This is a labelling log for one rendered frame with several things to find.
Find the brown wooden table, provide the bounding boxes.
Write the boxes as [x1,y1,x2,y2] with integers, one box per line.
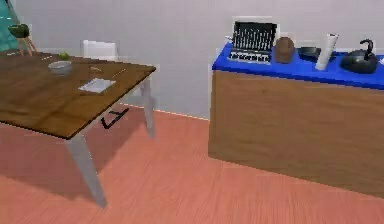
[0,49,158,209]

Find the white paper towel roll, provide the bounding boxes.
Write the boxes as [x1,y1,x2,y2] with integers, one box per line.
[315,32,340,72]

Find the black chair frame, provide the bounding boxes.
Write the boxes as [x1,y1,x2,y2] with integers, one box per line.
[100,107,130,130]

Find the white paper sheet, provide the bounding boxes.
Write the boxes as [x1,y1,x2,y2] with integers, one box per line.
[77,77,117,94]

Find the brown rounded jar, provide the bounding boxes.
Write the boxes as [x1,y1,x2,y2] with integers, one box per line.
[273,36,296,65]

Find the dark green potted plant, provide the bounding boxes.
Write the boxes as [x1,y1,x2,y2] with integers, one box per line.
[7,23,31,39]

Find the black bowl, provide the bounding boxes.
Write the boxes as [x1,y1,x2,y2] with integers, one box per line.
[297,46,323,62]

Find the grey bowl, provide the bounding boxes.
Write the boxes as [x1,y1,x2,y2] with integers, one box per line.
[47,60,73,76]

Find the blue-topped wooden counter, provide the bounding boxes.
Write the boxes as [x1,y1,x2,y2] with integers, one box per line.
[208,42,384,199]

